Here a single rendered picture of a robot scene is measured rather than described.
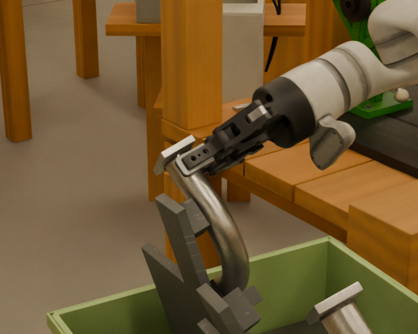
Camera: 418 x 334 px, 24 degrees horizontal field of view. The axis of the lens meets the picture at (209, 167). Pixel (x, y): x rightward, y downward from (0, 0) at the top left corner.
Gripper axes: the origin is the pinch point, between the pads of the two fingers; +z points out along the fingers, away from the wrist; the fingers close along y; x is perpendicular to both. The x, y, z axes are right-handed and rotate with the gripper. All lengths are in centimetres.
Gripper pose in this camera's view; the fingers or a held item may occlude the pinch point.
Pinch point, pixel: (190, 166)
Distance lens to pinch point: 102.6
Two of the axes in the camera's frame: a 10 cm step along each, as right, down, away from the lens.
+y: 2.0, -3.5, -9.2
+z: -8.1, 4.7, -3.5
